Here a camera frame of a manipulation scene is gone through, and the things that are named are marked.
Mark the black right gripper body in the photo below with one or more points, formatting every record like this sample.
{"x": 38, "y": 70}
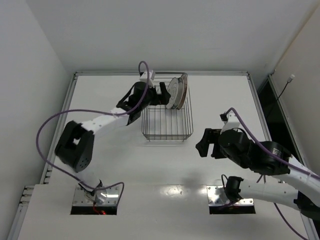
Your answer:
{"x": 214, "y": 144}

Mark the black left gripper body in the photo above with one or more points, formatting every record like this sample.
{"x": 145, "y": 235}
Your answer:
{"x": 158, "y": 93}

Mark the clear glass plate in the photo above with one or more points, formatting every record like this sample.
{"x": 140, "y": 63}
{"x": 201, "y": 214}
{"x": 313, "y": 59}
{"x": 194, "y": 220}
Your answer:
{"x": 173, "y": 90}

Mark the green rimmed white plate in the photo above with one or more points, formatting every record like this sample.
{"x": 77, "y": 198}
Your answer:
{"x": 179, "y": 94}

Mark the orange sunburst white plate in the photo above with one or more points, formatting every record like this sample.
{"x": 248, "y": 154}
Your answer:
{"x": 184, "y": 78}

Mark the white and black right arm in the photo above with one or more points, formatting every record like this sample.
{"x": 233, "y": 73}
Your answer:
{"x": 292, "y": 186}

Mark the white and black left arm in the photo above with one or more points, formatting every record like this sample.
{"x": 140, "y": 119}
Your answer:
{"x": 76, "y": 143}

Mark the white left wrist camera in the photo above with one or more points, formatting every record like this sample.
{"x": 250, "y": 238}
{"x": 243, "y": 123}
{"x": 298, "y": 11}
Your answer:
{"x": 148, "y": 76}

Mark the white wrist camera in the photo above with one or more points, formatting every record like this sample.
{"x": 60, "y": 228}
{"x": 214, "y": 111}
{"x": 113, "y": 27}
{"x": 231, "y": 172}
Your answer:
{"x": 230, "y": 121}
{"x": 148, "y": 76}

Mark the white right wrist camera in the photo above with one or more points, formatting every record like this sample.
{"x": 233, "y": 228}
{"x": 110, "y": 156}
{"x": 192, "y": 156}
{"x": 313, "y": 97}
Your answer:
{"x": 230, "y": 121}

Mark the grey wire dish rack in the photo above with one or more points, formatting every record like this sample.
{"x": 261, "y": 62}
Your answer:
{"x": 167, "y": 125}

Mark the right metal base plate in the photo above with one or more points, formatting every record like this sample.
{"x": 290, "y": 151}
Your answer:
{"x": 216, "y": 198}

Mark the metal base plate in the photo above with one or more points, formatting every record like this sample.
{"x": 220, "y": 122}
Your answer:
{"x": 110, "y": 195}
{"x": 216, "y": 198}

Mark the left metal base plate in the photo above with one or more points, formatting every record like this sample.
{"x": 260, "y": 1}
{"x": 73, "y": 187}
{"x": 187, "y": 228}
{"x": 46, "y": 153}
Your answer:
{"x": 110, "y": 195}

